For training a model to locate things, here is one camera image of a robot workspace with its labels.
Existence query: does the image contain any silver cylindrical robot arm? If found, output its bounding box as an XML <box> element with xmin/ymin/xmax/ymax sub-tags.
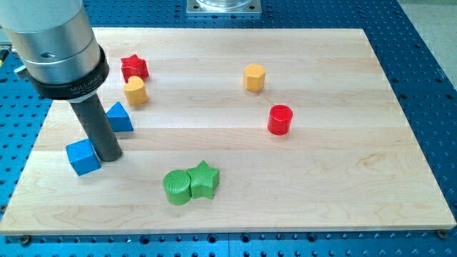
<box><xmin>1</xmin><ymin>0</ymin><xmax>122</xmax><ymax>161</ymax></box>

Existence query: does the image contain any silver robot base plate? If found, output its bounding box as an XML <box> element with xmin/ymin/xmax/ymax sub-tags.
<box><xmin>186</xmin><ymin>0</ymin><xmax>262</xmax><ymax>15</ymax></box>

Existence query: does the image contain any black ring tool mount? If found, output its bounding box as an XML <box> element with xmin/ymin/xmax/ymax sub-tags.
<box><xmin>29</xmin><ymin>46</ymin><xmax>109</xmax><ymax>100</ymax></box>

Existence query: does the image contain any yellow heart block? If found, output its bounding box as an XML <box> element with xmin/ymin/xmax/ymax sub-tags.
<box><xmin>123</xmin><ymin>76</ymin><xmax>149</xmax><ymax>106</ymax></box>

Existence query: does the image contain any green cylinder block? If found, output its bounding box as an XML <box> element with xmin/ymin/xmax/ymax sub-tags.
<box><xmin>163</xmin><ymin>170</ymin><xmax>192</xmax><ymax>206</ymax></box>

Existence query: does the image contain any yellow hexagon block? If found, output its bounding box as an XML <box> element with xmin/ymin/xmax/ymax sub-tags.
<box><xmin>243</xmin><ymin>64</ymin><xmax>266</xmax><ymax>92</ymax></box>

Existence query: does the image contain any red cylinder block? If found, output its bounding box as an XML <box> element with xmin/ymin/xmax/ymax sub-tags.
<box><xmin>267</xmin><ymin>105</ymin><xmax>293</xmax><ymax>136</ymax></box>

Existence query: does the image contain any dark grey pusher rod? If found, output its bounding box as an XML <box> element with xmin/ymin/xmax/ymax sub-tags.
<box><xmin>70</xmin><ymin>94</ymin><xmax>122</xmax><ymax>162</ymax></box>

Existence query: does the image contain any red star block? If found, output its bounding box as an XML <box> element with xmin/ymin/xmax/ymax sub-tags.
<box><xmin>121</xmin><ymin>54</ymin><xmax>149</xmax><ymax>82</ymax></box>

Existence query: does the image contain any blue triangle block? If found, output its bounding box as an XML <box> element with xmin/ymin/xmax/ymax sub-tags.
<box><xmin>106</xmin><ymin>102</ymin><xmax>134</xmax><ymax>132</ymax></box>

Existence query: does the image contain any green star block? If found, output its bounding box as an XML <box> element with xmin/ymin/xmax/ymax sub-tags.
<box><xmin>186</xmin><ymin>161</ymin><xmax>220</xmax><ymax>199</ymax></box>

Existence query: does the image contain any blue cube block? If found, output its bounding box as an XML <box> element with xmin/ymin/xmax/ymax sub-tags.
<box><xmin>66</xmin><ymin>138</ymin><xmax>101</xmax><ymax>176</ymax></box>

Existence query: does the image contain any light wooden board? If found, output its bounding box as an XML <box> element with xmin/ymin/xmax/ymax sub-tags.
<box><xmin>1</xmin><ymin>28</ymin><xmax>456</xmax><ymax>235</ymax></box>

